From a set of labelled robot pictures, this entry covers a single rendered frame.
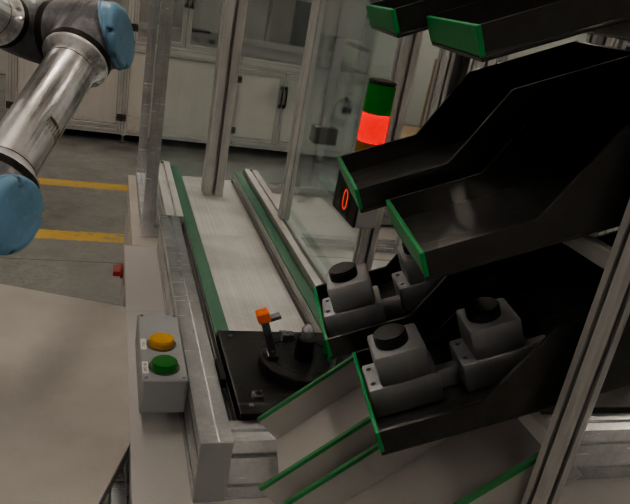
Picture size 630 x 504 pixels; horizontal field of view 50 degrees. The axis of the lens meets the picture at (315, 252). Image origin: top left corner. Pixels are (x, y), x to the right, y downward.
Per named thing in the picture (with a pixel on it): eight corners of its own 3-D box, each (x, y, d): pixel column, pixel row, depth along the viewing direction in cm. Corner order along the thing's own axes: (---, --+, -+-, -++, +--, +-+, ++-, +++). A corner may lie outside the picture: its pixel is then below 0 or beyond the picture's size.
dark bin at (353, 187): (360, 214, 63) (341, 139, 60) (342, 176, 75) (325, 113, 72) (648, 131, 63) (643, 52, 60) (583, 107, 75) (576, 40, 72)
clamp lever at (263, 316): (267, 356, 104) (256, 316, 101) (265, 350, 106) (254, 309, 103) (289, 349, 105) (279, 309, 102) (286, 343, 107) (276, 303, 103)
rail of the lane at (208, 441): (192, 503, 92) (201, 437, 88) (156, 251, 170) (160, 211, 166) (232, 501, 93) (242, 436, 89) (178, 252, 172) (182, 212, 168)
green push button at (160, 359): (151, 379, 101) (152, 367, 100) (149, 364, 105) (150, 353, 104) (177, 379, 102) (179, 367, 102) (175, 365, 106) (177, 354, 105)
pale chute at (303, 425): (282, 513, 75) (258, 489, 73) (277, 439, 87) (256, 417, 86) (496, 380, 71) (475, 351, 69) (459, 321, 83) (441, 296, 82)
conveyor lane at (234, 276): (231, 476, 98) (240, 420, 94) (181, 252, 172) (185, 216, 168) (407, 468, 107) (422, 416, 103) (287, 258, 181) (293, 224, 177)
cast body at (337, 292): (330, 341, 71) (312, 284, 69) (328, 321, 75) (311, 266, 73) (407, 322, 71) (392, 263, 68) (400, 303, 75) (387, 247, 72)
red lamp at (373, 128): (362, 143, 114) (367, 114, 112) (352, 136, 118) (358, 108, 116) (389, 146, 115) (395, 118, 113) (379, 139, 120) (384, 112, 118)
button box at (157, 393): (138, 414, 101) (141, 379, 99) (134, 343, 120) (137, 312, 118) (185, 413, 103) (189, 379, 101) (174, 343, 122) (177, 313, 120)
